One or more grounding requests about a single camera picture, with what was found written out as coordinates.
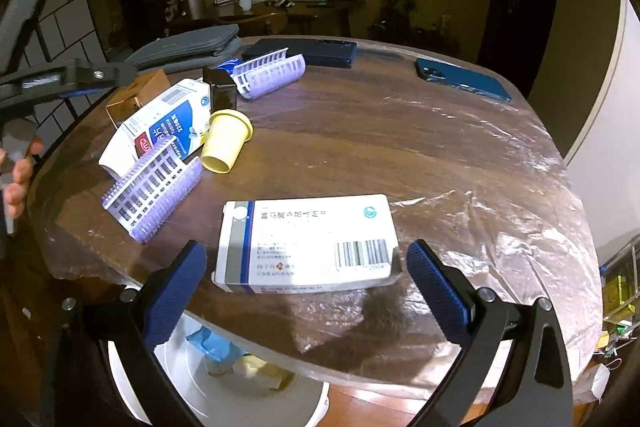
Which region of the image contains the white mug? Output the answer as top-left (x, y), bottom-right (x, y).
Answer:
top-left (235, 0), bottom-right (253, 12)

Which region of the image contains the gold cosmetic box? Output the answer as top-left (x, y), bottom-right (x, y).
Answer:
top-left (105, 69), bottom-right (170, 128)

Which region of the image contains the white medicine box with barcode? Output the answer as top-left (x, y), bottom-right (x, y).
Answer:
top-left (212, 194), bottom-right (401, 295)

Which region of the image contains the purple plastic blister tray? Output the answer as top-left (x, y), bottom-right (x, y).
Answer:
top-left (102, 135), bottom-right (203, 244)

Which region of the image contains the blue smartphone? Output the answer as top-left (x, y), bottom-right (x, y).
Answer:
top-left (416, 57), bottom-right (512, 103)

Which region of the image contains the yellow plastic cup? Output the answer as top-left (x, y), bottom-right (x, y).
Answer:
top-left (201, 109), bottom-right (254, 174)

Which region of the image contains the white round trash bin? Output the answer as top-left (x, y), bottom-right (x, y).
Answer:
top-left (106, 312), bottom-right (331, 427)

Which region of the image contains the purple plastic tray far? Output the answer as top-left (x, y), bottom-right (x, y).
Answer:
top-left (231, 48), bottom-right (306, 100)

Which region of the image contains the grey zip pouch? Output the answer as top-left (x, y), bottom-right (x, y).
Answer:
top-left (126, 24), bottom-right (241, 72)

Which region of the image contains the black smartphone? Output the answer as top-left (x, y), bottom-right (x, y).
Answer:
top-left (242, 38), bottom-right (358, 68)

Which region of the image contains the person's left hand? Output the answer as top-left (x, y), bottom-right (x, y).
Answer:
top-left (3, 136), bottom-right (44, 219)

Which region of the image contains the white blue medicine box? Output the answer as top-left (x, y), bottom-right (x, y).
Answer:
top-left (99, 78), bottom-right (212, 179)

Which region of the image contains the dark brown plastic tray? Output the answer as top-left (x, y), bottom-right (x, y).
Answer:
top-left (203, 67), bottom-right (238, 113)

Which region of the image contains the background wooden desk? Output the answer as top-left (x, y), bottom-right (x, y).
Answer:
top-left (207, 0), bottom-right (366, 37)

